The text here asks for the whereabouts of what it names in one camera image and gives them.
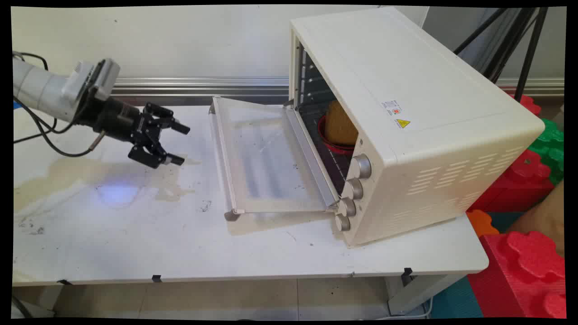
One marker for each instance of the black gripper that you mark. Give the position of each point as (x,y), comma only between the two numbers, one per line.
(118,119)

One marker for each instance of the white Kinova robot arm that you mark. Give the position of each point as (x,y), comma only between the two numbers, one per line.
(36,88)

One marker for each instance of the black tape strip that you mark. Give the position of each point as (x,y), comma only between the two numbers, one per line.
(156,278)
(64,282)
(407,271)

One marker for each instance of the red bowl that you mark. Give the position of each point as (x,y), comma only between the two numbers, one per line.
(334,147)

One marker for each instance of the brown bread loaf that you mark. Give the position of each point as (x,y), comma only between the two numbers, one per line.
(341,124)

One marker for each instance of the silver oven knob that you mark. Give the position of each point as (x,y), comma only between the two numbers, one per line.
(354,188)
(361,166)
(342,222)
(347,206)

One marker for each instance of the white product label sticker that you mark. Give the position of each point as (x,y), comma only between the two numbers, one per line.
(391,108)

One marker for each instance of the yellow warning sticker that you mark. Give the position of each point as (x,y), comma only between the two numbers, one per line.
(403,123)

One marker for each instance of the cream toaster oven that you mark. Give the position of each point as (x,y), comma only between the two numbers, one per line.
(429,67)

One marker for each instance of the white table leg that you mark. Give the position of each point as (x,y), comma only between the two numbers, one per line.
(420,291)

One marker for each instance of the orange foam piece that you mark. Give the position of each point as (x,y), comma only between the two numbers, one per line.
(481,223)

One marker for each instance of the teal foam floor mat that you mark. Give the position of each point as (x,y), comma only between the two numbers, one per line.
(456,302)

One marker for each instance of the small red foam piece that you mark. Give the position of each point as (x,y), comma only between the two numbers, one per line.
(529,104)

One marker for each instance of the black tripod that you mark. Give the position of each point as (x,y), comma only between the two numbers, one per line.
(530,54)

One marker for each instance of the large red foam block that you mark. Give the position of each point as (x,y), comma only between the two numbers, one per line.
(519,280)

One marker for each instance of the green foam block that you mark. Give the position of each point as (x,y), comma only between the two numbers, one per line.
(548,144)

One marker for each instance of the person bare limb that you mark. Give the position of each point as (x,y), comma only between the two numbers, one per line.
(544,219)

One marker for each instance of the aluminium wall rail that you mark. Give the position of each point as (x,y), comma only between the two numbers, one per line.
(203,85)

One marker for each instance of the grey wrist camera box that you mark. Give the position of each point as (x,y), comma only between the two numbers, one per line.
(106,76)

